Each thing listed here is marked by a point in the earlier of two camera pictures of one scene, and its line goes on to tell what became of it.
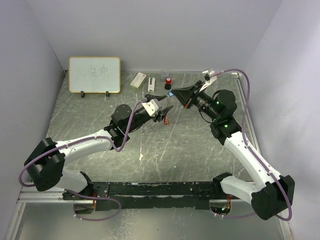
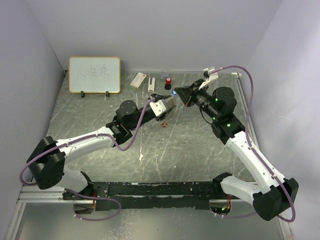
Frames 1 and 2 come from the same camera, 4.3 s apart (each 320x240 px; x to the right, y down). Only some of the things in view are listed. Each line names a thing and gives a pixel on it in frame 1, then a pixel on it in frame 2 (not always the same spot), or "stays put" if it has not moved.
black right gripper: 183,94 stays put
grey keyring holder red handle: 166,120 -> 171,102
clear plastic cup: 164,74 stays put
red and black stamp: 168,85 stays put
